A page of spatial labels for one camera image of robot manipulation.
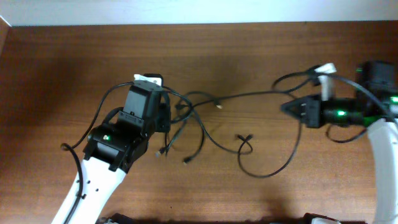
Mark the black micro USB cable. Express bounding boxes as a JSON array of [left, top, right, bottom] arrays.
[[174, 71, 321, 179]]

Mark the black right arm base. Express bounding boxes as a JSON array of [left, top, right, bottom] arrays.
[[303, 213, 341, 224]]

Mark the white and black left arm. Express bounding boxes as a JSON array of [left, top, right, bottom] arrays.
[[53, 74, 170, 223]]

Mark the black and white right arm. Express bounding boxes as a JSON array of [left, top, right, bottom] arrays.
[[280, 60, 397, 223]]

